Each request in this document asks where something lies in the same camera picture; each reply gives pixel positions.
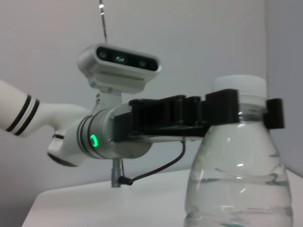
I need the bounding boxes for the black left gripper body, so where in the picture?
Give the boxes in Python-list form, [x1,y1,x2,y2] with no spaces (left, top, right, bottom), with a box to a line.
[114,94,209,144]

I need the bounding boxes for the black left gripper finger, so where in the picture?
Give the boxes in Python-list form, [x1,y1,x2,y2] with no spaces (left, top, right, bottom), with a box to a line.
[186,88,240,126]
[266,97,285,130]

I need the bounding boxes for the clear water bottle green label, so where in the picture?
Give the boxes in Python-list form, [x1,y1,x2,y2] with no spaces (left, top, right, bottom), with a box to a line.
[184,74,294,227]

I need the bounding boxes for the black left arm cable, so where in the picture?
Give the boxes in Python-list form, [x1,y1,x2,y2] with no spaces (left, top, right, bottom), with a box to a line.
[116,140,187,186]

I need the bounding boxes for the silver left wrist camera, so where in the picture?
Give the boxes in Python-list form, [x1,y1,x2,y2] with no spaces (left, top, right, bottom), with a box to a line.
[76,43,163,112]

